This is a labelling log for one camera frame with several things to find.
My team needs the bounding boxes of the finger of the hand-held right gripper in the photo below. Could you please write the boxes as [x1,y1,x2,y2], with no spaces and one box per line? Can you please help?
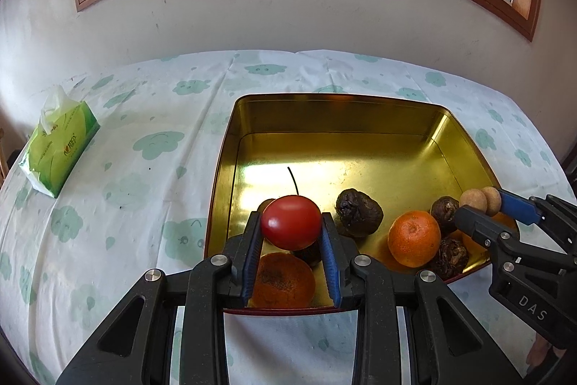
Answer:
[498,189,577,246]
[453,206,524,264]

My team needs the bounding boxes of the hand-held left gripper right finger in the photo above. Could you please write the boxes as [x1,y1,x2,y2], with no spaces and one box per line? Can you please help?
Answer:
[321,213,526,385]

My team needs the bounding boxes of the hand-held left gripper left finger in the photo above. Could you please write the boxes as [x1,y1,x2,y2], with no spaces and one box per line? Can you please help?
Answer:
[56,213,263,385]

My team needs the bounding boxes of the smooth orange mandarin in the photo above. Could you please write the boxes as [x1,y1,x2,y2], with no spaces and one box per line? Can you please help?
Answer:
[461,211,520,253]

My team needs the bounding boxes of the dark cherry with stem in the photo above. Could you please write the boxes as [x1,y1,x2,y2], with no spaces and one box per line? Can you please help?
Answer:
[287,166,323,267]

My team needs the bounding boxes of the speckled orange mandarin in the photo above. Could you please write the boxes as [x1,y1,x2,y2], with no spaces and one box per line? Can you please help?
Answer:
[249,252,315,308]

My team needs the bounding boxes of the wrinkled dark passion fruit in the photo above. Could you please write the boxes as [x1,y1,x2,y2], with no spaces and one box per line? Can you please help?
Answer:
[426,237,470,280]
[430,196,461,238]
[335,189,385,238]

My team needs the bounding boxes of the red cherry tomato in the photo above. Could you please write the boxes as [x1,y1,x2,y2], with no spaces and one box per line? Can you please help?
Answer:
[260,194,322,251]

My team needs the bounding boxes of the red gold-lined tin box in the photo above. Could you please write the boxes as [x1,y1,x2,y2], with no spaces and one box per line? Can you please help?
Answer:
[204,93,519,316]

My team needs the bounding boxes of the person's right hand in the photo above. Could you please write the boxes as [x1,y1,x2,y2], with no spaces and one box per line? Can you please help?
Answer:
[525,333,557,381]

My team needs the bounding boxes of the cloud print tablecloth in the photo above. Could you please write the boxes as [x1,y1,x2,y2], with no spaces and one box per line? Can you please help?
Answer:
[0,49,577,385]

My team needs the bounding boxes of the green tissue pack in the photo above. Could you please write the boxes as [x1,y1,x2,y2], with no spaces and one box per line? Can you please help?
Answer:
[18,85,101,198]

